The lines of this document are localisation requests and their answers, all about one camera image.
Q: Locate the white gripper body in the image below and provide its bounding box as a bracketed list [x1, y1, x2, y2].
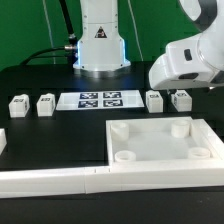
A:
[149, 39, 224, 90]

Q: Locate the white square tabletop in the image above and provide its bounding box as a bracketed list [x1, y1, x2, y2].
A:
[106, 117, 218, 164]

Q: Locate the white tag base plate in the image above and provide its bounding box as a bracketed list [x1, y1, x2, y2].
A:
[56, 90, 144, 111]

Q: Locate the white obstacle right wall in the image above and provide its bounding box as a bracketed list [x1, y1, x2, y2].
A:
[191, 119, 224, 161]

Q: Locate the white obstacle wall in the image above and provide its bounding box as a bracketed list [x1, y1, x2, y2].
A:
[0, 168, 224, 198]
[0, 129, 7, 155]
[191, 119, 224, 161]

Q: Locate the white obstacle front wall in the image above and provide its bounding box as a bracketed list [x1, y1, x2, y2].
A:
[0, 168, 224, 198]

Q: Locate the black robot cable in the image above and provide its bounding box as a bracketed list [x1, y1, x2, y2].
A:
[19, 0, 79, 66]

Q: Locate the white obstacle left wall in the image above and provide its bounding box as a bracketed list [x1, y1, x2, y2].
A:
[0, 129, 7, 155]

